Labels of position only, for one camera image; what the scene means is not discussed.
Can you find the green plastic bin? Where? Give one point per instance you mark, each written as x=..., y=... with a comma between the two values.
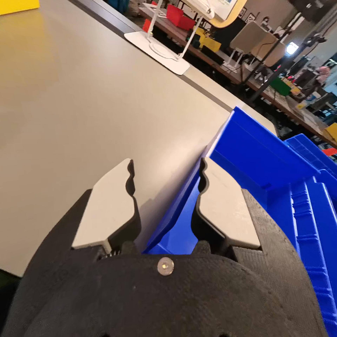
x=280, y=87

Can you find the small yellow bin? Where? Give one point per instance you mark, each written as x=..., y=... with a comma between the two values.
x=332, y=131
x=210, y=44

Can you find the yellow plastic bin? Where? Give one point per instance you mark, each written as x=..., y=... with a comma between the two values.
x=18, y=6

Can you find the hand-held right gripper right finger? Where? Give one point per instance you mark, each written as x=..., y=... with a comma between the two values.
x=226, y=210

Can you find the red plastic bin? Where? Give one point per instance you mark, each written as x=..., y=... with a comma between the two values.
x=179, y=17

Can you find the instruction board on white stand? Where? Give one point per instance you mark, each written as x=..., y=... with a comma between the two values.
x=158, y=50

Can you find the studio light on tripod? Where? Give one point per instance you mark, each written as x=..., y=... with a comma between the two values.
x=263, y=85

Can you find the grey board on stand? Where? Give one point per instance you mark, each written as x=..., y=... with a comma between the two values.
x=250, y=36

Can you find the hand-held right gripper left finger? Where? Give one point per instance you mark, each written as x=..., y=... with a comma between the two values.
x=105, y=210

